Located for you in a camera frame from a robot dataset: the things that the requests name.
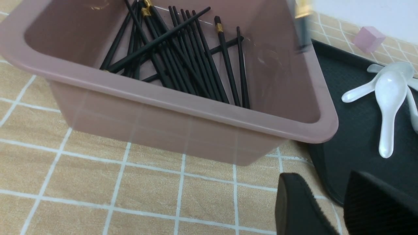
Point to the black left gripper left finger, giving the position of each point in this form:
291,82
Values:
297,211

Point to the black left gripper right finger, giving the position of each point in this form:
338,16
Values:
373,207

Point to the black chopstick gold band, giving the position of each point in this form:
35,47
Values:
227,62
301,12

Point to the black plastic tray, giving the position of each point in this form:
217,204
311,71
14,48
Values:
355,144

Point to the white ceramic spoon inverted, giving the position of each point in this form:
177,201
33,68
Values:
359,92

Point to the white ceramic spoon long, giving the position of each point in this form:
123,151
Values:
390,92

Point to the black chopstick far right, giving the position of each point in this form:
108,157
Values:
242,70

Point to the white ceramic spoon rightmost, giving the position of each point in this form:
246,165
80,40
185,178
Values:
412,83

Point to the black chopstick in bundle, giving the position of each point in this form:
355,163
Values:
114,46
199,62
213,70
187,78

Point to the white ceramic spoon horizontal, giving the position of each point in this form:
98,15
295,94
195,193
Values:
404,67

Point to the pink cube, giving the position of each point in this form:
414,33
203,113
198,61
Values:
368,39

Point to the black chopstick diagonal top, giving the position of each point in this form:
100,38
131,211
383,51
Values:
119,65

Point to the pink plastic bin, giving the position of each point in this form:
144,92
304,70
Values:
65,41

